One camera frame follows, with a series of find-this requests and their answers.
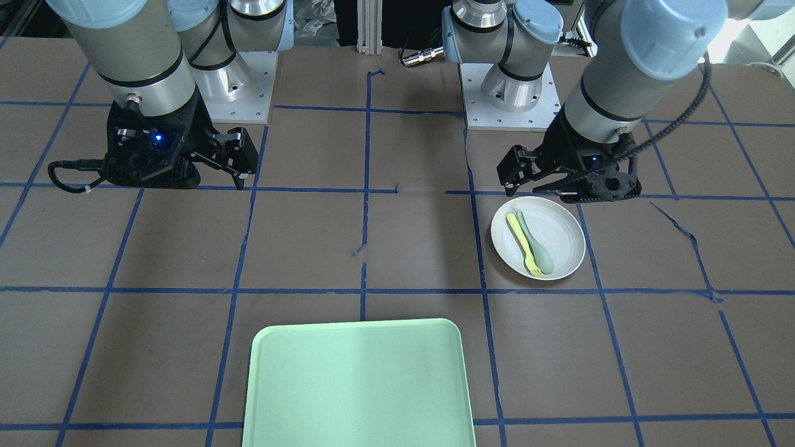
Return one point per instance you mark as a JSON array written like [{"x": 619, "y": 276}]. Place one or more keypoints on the green plastic spoon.
[{"x": 538, "y": 259}]

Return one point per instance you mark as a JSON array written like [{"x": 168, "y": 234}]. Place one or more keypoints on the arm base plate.
[
  {"x": 241, "y": 92},
  {"x": 493, "y": 101}
]

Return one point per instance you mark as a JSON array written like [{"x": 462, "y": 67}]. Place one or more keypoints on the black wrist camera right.
[{"x": 153, "y": 158}]

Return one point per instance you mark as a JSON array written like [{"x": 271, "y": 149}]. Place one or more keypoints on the light green tray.
[{"x": 392, "y": 383}]

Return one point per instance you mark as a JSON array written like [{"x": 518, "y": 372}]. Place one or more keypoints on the white round plate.
[{"x": 551, "y": 224}]

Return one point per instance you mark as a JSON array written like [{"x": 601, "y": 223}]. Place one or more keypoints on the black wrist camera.
[
  {"x": 612, "y": 185},
  {"x": 153, "y": 158}
]

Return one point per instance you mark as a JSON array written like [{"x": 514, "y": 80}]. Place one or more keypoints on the yellow plastic fork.
[{"x": 521, "y": 235}]

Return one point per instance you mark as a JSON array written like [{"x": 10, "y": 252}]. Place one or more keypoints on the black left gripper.
[{"x": 564, "y": 144}]

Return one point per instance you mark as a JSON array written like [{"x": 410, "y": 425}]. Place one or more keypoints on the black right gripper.
[{"x": 197, "y": 129}]

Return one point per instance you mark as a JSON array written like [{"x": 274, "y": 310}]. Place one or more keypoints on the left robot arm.
[{"x": 643, "y": 49}]

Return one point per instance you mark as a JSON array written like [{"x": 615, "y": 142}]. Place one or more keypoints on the aluminium frame post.
[{"x": 369, "y": 14}]

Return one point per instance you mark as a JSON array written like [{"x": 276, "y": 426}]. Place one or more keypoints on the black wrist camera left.
[{"x": 612, "y": 185}]

